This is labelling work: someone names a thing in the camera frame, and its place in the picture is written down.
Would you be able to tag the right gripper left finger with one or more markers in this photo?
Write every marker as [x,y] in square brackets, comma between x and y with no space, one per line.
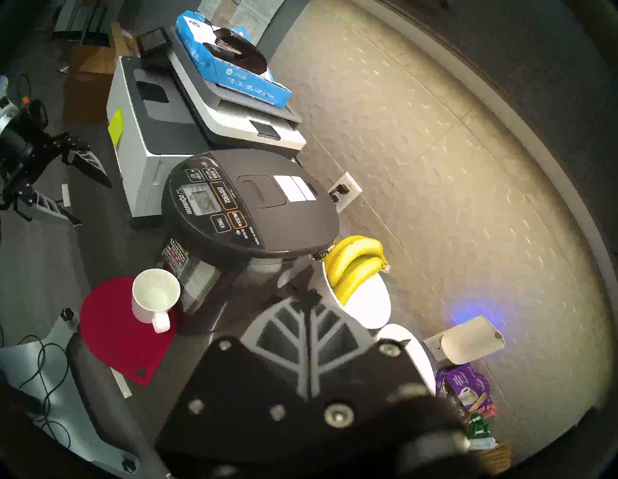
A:
[241,396]

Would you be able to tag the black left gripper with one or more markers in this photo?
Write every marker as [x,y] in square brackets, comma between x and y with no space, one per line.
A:
[19,154]

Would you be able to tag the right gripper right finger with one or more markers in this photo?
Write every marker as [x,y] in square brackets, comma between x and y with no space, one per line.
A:
[347,376]

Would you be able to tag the black hot water dispenser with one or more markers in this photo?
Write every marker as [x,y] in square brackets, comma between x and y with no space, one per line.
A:
[251,203]

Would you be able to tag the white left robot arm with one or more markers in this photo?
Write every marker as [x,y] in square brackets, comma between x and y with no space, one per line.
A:
[6,111]

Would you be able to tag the yellow sticky note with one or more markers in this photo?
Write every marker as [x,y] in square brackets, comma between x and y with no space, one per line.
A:
[116,128]

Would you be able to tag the white grey office printer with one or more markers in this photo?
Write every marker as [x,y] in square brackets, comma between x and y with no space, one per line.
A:
[149,130]

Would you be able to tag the brown cardboard box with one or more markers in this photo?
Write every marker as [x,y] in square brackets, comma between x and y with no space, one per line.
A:
[87,72]

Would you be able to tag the yellow banana bunch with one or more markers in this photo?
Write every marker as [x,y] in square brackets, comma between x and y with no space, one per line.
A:
[352,260]

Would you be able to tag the purple coffee box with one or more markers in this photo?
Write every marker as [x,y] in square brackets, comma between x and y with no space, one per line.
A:
[463,381]

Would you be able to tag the white plug-in air freshener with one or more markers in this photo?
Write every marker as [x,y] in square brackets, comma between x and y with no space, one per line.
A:
[470,340]

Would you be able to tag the black star knob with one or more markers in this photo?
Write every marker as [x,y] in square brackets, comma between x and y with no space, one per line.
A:
[129,466]
[67,315]

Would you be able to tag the white ceramic mug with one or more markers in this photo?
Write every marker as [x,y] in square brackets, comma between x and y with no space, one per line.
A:
[154,294]

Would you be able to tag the green tea packet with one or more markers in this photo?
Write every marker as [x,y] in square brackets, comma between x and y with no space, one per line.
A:
[478,425]

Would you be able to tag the red silicone mat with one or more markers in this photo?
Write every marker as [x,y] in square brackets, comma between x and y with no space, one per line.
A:
[111,338]

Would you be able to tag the tall wooden stir sticks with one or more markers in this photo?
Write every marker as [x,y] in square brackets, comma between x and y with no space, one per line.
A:
[497,456]

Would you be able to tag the blue paper ream package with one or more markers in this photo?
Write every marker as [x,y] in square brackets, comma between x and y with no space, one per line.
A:
[231,77]

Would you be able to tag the black stapler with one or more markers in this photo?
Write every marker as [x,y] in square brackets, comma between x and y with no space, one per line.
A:
[241,55]

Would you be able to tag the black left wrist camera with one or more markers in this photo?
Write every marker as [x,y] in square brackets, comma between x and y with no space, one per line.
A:
[34,113]

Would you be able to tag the white pedestal bowl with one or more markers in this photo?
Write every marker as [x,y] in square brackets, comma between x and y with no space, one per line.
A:
[372,304]

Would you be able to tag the white wall outlet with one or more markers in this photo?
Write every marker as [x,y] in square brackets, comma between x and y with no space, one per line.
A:
[350,190]

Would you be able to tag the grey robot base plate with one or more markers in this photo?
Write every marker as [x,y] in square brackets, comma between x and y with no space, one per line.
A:
[48,386]

